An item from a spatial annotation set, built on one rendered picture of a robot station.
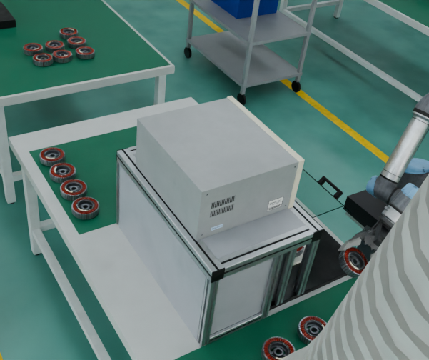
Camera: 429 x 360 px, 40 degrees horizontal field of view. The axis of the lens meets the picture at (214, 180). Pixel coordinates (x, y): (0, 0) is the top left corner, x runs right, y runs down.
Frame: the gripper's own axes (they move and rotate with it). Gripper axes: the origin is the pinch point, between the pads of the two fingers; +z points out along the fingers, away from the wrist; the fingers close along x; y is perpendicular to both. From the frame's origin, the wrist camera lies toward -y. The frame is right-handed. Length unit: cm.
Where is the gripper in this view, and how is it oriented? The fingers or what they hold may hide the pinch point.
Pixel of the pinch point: (352, 263)
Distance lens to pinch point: 219.2
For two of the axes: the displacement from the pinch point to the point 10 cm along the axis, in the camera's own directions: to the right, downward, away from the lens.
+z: -6.4, 7.6, 1.0
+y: 0.4, -0.9, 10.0
